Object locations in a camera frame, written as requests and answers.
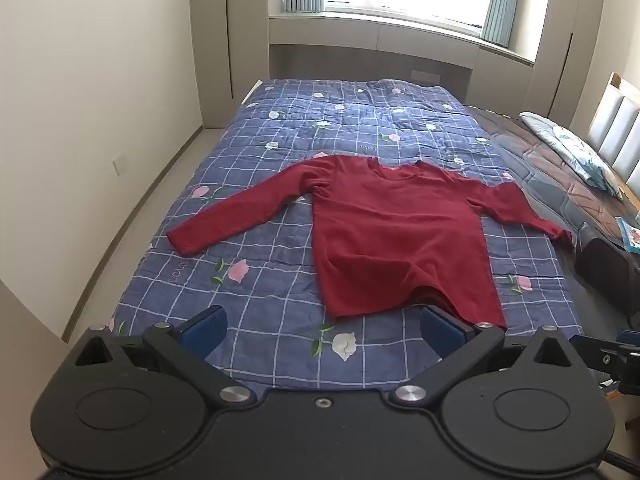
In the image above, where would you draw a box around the dark brown leather bag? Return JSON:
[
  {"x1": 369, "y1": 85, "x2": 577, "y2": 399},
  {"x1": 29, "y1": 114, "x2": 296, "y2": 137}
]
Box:
[{"x1": 575, "y1": 222, "x2": 640, "y2": 316}]

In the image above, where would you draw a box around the red long-sleeve shirt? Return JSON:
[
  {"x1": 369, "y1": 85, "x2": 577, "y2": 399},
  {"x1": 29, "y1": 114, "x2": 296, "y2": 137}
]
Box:
[{"x1": 165, "y1": 155, "x2": 575, "y2": 332}]

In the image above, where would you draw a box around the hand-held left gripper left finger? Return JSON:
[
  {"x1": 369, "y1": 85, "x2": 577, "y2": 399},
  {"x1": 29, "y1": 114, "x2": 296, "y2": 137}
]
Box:
[{"x1": 73, "y1": 305, "x2": 256, "y2": 410}]

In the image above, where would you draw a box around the beige window cabinet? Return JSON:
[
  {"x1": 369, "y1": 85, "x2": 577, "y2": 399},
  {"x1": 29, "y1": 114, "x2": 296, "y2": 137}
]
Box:
[{"x1": 268, "y1": 10, "x2": 536, "y2": 108}]

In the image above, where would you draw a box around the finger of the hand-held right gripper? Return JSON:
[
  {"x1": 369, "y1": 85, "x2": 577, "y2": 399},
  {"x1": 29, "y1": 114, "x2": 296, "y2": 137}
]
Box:
[{"x1": 570, "y1": 335, "x2": 626, "y2": 375}]

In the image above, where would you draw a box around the light blue floral pillow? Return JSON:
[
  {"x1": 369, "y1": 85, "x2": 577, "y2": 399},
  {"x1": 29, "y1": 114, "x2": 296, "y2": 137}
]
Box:
[{"x1": 519, "y1": 111, "x2": 626, "y2": 201}]

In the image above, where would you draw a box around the beige wardrobe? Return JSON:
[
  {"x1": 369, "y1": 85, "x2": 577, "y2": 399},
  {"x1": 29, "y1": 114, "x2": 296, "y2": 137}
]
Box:
[
  {"x1": 525, "y1": 0, "x2": 623, "y2": 131},
  {"x1": 187, "y1": 0, "x2": 271, "y2": 129}
]

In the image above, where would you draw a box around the blue checked floral quilt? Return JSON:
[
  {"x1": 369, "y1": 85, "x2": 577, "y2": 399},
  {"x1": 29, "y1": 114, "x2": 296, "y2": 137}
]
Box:
[{"x1": 107, "y1": 78, "x2": 586, "y2": 391}]

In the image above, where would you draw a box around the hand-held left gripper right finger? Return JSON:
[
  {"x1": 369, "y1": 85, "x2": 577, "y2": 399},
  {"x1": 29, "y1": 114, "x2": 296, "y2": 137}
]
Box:
[{"x1": 390, "y1": 305, "x2": 574, "y2": 408}]

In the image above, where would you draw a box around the grey padded headboard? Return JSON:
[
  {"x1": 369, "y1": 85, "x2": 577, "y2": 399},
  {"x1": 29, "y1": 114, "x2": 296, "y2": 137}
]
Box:
[{"x1": 585, "y1": 72, "x2": 640, "y2": 211}]

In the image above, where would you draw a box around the book on bedside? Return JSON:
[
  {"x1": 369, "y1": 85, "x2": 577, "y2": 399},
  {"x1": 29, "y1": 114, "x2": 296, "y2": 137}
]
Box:
[{"x1": 616, "y1": 216, "x2": 640, "y2": 253}]

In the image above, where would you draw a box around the dark patterned mattress cover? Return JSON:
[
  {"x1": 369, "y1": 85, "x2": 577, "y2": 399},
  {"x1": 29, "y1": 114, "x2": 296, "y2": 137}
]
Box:
[{"x1": 462, "y1": 105, "x2": 640, "y2": 341}]

